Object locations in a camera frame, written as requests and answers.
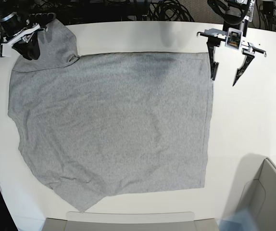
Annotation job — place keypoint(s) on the grey T-shirt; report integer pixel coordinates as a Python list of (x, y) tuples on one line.
[(108, 124)]

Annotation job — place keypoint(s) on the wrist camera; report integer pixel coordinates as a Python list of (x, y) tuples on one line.
[(234, 38), (5, 51)]

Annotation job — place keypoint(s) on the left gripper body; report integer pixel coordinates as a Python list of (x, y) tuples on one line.
[(222, 35)]

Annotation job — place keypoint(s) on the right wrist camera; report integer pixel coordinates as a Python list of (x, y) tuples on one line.
[(5, 51)]

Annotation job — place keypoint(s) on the blue translucent object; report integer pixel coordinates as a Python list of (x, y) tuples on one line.
[(236, 220)]

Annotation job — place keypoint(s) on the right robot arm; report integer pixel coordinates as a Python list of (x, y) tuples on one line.
[(18, 6)]

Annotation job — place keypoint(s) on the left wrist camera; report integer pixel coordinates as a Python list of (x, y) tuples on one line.
[(234, 38)]

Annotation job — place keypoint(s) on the grey tray at bottom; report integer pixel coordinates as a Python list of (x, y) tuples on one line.
[(180, 221)]

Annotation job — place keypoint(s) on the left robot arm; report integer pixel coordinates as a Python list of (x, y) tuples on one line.
[(236, 15)]

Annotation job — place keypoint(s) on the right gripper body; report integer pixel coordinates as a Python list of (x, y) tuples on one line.
[(19, 27)]

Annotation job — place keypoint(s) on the grey box at right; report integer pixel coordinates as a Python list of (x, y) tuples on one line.
[(257, 207)]

